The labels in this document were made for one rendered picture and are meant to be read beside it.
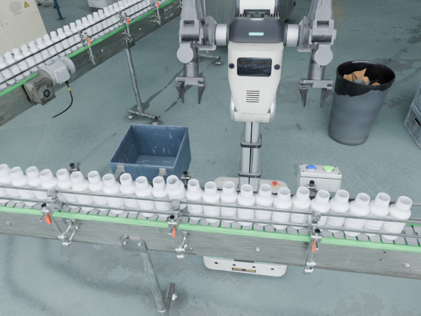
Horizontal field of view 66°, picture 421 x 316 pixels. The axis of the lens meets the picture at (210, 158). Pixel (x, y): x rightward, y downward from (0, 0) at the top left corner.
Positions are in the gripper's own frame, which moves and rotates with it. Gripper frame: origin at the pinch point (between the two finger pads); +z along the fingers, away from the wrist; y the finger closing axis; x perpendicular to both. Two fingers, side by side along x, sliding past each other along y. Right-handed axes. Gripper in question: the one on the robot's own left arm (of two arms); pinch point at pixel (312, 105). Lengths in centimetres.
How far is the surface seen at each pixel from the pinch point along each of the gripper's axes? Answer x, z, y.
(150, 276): 3, 81, -64
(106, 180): -18, 25, -72
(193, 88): 272, 28, -70
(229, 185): -20.8, 24.0, -29.6
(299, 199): -25.7, 25.7, -7.6
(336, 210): -27.1, 28.5, 3.9
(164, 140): 48, 29, -64
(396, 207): -28.4, 25.9, 21.3
